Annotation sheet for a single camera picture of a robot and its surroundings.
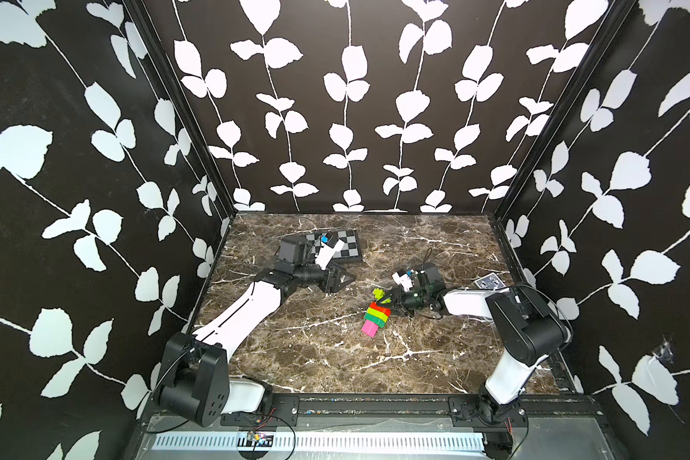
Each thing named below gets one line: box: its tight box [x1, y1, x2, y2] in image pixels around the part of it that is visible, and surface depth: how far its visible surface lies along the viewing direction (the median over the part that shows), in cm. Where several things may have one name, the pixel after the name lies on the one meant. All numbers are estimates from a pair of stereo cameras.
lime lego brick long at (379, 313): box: [366, 306, 390, 320], surface depth 89 cm
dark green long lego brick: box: [364, 314, 387, 329], surface depth 88 cm
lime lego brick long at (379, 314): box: [366, 309, 389, 323], surface depth 89 cm
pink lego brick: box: [361, 320, 379, 338], surface depth 88 cm
